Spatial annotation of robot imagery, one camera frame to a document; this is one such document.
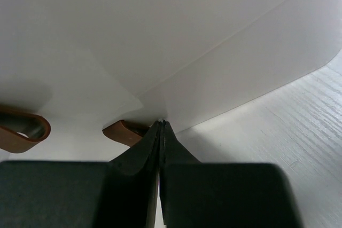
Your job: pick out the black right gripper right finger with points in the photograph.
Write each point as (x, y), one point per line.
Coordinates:
(196, 194)

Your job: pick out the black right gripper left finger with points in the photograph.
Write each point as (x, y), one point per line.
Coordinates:
(118, 193)

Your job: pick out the white drawer cabinet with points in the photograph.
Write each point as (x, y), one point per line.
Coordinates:
(83, 64)

